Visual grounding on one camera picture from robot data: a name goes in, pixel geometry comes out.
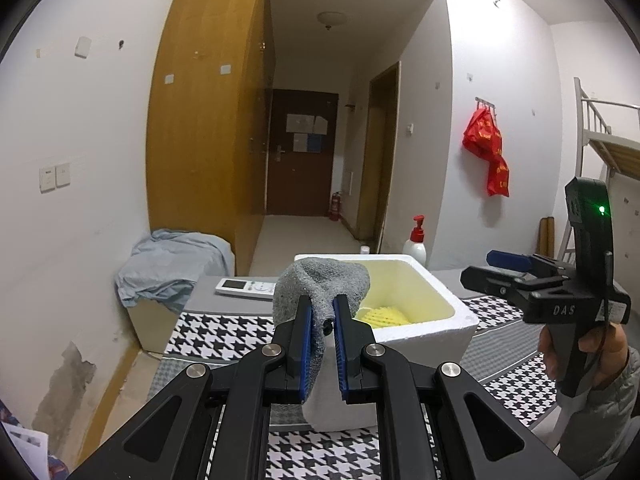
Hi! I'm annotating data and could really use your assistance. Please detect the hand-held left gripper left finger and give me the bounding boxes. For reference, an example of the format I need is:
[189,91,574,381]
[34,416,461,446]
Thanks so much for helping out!
[65,294,317,480]

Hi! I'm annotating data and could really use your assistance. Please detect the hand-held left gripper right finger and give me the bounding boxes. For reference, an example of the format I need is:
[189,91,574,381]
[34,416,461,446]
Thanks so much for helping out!
[332,294,578,480]

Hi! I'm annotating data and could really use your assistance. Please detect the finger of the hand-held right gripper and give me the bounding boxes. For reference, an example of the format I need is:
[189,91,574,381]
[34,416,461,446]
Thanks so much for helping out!
[460,264,552,307]
[487,250,574,282]

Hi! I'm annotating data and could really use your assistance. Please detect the yellow foam net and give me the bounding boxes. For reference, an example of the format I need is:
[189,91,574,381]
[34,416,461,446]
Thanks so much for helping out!
[357,305,407,330]

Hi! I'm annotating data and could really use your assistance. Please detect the grey sock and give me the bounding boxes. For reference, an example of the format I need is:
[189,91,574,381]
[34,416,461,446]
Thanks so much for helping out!
[271,256,372,403]

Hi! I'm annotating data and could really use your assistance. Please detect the white foam box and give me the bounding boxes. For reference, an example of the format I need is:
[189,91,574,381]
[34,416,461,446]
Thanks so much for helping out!
[294,253,478,431]

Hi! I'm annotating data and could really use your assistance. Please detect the person's right forearm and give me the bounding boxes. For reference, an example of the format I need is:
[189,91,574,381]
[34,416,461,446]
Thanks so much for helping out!
[555,350,640,480]

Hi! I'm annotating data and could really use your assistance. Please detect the person's right hand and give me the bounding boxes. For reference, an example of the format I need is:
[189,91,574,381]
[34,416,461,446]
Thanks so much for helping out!
[539,322,629,392]

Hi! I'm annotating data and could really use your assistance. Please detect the white pump bottle red top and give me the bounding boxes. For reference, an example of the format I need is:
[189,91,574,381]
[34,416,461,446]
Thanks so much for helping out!
[402,215,427,266]

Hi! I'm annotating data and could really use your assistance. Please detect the white remote control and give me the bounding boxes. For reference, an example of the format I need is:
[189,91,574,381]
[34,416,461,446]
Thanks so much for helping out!
[215,278,277,301]

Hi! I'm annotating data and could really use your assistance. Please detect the grey houndstooth tablecloth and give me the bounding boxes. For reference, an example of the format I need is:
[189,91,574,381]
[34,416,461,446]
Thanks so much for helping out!
[147,267,576,480]

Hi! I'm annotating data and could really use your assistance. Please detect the red plastic bag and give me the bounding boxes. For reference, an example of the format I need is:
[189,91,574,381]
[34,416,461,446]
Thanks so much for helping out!
[462,107,510,197]

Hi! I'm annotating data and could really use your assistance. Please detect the white metal bunk bed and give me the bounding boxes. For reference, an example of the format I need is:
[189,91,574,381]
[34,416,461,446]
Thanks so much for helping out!
[555,77,640,271]

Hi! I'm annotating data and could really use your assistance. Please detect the light wooden door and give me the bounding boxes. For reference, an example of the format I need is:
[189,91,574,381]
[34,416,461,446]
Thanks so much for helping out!
[356,61,402,241]

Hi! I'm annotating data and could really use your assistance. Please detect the light blue crumpled cloth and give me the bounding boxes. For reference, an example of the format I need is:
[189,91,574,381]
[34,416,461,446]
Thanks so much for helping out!
[116,229,236,313]

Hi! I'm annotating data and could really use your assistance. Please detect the dark brown door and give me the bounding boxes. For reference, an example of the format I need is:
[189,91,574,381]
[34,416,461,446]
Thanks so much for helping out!
[265,89,340,217]

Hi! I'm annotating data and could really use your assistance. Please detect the wooden wardrobe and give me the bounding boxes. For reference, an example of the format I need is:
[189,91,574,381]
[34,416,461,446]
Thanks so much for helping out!
[146,0,277,276]

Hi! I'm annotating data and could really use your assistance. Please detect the white paper sheets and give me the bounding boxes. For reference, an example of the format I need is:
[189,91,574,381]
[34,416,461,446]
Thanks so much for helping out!
[0,420,51,480]

